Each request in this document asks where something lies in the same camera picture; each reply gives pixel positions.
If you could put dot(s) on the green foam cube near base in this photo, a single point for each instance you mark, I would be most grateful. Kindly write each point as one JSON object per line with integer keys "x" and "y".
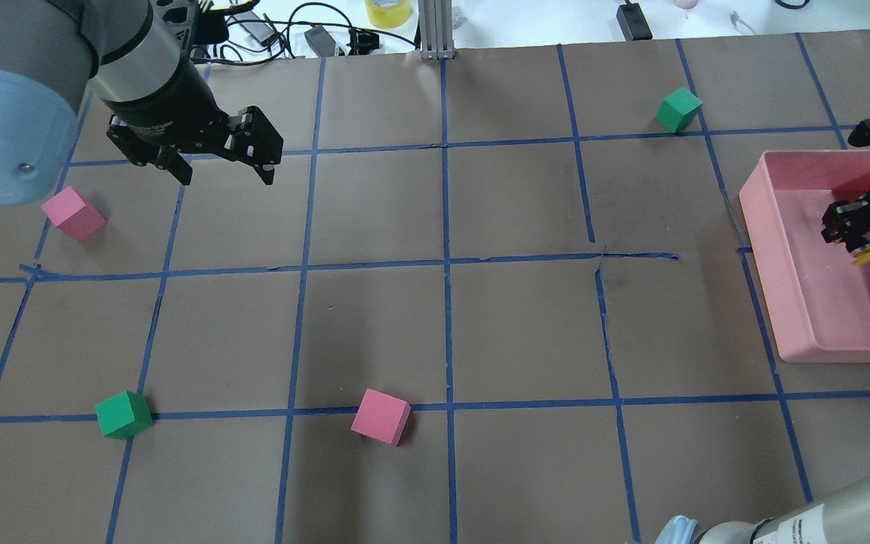
{"x": 123, "y": 415}

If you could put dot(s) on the pink foam cube outer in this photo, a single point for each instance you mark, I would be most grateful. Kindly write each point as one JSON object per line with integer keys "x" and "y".
{"x": 74, "y": 215}

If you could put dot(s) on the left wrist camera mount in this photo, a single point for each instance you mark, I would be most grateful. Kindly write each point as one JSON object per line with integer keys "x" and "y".
{"x": 193, "y": 23}

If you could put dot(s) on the pink foam cube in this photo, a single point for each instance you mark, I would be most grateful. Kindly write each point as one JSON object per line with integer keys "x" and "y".
{"x": 74, "y": 215}
{"x": 381, "y": 417}

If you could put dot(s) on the yellow push button switch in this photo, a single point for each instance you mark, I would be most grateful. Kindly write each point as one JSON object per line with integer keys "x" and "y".
{"x": 861, "y": 255}

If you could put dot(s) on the green foam cube far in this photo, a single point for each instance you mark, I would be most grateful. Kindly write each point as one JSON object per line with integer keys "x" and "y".
{"x": 677, "y": 110}

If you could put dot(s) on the yellow tape roll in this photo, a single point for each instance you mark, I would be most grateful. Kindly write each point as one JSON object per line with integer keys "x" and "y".
{"x": 388, "y": 14}

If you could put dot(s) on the pink foam cube centre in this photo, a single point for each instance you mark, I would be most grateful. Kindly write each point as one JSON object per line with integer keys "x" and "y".
{"x": 381, "y": 417}

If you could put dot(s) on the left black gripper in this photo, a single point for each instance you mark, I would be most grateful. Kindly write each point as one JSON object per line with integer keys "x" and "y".
{"x": 168, "y": 100}

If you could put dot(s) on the black power adapter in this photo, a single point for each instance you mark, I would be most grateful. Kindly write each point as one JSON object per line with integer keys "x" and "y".
{"x": 632, "y": 22}

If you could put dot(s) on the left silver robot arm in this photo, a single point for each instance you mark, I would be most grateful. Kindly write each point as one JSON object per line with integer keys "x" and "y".
{"x": 137, "y": 58}

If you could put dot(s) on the pink plastic bin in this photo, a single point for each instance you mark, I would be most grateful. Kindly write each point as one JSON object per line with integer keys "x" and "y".
{"x": 818, "y": 299}

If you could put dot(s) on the aluminium frame post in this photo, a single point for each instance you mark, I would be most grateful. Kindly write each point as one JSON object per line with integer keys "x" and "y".
{"x": 436, "y": 30}

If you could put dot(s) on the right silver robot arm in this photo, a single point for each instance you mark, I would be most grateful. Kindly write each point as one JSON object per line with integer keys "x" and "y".
{"x": 841, "y": 517}

